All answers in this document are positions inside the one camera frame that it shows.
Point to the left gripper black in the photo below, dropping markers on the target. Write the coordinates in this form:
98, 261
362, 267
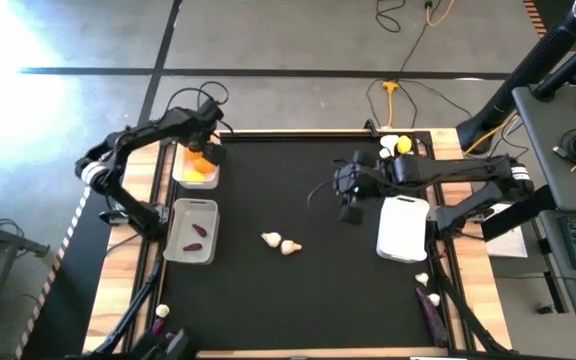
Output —
203, 122

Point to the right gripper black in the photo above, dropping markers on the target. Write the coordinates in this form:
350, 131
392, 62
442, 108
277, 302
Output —
360, 175

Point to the orange citrus fruit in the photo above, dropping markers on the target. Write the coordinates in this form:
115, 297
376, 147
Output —
203, 167
192, 155

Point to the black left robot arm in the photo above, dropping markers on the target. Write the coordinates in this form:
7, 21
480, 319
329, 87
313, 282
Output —
118, 145

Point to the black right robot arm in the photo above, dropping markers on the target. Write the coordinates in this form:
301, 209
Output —
458, 170

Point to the white plastic bin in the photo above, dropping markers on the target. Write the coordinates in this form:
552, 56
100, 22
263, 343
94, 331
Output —
403, 230
188, 255
180, 170

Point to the small white garlic bulb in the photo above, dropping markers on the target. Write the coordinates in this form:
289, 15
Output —
384, 153

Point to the small purple sweet potato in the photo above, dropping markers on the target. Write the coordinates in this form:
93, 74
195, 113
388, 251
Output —
193, 246
158, 326
199, 230

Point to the large white garlic bulb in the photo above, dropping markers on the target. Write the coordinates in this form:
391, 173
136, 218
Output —
389, 141

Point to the purple eggplant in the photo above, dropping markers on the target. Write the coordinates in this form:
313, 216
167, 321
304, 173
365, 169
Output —
433, 320

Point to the white paper sheet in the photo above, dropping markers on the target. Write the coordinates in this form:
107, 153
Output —
510, 242

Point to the grey desk top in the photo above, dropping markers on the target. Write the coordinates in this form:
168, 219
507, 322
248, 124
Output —
568, 300
543, 150

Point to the black tower fan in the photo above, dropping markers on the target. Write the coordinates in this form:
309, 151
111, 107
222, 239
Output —
533, 65

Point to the black pole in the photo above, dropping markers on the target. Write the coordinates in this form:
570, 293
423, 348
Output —
573, 62

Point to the black frame strut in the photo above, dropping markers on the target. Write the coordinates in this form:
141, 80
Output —
468, 320
133, 310

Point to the black table-level camera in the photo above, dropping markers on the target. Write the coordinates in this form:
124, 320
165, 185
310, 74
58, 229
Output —
168, 345

